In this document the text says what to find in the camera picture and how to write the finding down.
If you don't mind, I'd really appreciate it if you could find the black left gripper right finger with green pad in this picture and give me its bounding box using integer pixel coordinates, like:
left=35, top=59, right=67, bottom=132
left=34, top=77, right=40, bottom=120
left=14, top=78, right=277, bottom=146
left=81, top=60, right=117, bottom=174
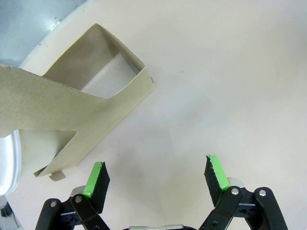
left=198, top=154, right=288, bottom=230

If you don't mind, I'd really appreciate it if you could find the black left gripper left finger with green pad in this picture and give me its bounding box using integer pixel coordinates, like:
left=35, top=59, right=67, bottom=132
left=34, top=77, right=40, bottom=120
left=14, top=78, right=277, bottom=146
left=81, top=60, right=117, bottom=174
left=35, top=161, right=111, bottom=230

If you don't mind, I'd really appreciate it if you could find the open beige cardboard box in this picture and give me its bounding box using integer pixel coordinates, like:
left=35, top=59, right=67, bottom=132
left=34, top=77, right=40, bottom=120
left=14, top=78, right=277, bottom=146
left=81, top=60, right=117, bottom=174
left=0, top=23, right=155, bottom=181

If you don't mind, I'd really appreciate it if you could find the white rounded plastic object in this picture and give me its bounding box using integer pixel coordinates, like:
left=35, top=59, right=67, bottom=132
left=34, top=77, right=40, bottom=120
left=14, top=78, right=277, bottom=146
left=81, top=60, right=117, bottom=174
left=0, top=131, right=23, bottom=195

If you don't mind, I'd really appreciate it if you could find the black knob on grey stand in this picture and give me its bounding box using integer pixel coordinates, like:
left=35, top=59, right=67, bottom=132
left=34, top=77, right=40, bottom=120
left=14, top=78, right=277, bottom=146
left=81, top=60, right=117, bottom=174
left=0, top=195, right=21, bottom=230

